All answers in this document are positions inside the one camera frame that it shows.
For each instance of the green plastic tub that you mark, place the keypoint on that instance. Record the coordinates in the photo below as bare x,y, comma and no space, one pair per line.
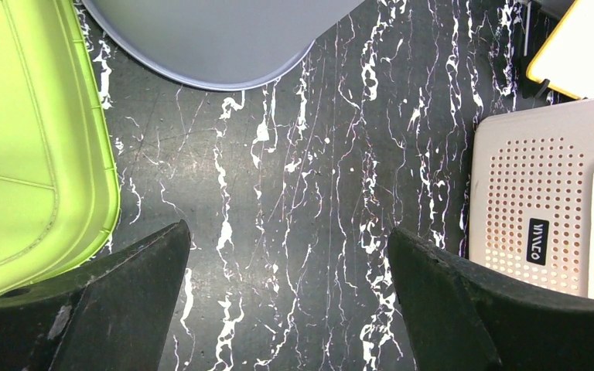
59,195

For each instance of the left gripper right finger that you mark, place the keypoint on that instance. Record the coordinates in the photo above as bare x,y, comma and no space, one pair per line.
462,316

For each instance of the cream perforated laundry basket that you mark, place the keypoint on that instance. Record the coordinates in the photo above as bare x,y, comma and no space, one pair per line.
531,208

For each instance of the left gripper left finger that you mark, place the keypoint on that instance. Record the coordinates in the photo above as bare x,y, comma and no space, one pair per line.
109,314

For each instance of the yellow framed whiteboard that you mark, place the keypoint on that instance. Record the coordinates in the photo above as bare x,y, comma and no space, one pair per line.
566,59

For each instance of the grey plastic bucket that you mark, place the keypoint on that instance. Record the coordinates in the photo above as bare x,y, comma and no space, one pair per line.
218,45

